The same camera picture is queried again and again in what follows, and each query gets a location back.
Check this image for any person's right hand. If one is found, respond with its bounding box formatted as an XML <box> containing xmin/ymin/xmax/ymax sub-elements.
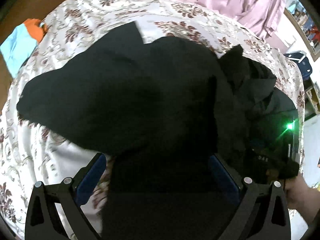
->
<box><xmin>284</xmin><ymin>173</ymin><xmax>319</xmax><ymax>225</ymax></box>

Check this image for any wood framed window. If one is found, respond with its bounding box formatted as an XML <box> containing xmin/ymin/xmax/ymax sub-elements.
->
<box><xmin>284</xmin><ymin>0</ymin><xmax>319</xmax><ymax>61</ymax></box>

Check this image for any pink hanging curtain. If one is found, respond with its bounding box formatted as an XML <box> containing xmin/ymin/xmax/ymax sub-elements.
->
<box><xmin>196</xmin><ymin>0</ymin><xmax>286</xmax><ymax>39</ymax></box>

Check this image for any orange blue brown garment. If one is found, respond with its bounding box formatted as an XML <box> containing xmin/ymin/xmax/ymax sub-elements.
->
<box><xmin>1</xmin><ymin>18</ymin><xmax>48</xmax><ymax>77</ymax></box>

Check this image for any navy blue backpack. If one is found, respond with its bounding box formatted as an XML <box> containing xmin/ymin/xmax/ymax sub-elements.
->
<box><xmin>284</xmin><ymin>51</ymin><xmax>312</xmax><ymax>81</ymax></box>

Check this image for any black padded jacket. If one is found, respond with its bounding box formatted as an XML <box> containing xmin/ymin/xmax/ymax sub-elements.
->
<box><xmin>16</xmin><ymin>21</ymin><xmax>299</xmax><ymax>240</ymax></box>

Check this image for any floral satin bedspread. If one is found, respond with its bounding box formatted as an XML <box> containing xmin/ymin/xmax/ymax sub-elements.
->
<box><xmin>1</xmin><ymin>0</ymin><xmax>305</xmax><ymax>239</ymax></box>

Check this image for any wooden shelf desk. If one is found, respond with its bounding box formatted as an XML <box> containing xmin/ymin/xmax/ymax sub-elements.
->
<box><xmin>304</xmin><ymin>78</ymin><xmax>319</xmax><ymax>121</ymax></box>

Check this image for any wooden headboard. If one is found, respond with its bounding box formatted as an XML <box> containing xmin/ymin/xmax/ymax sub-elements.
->
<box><xmin>1</xmin><ymin>0</ymin><xmax>65</xmax><ymax>105</ymax></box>

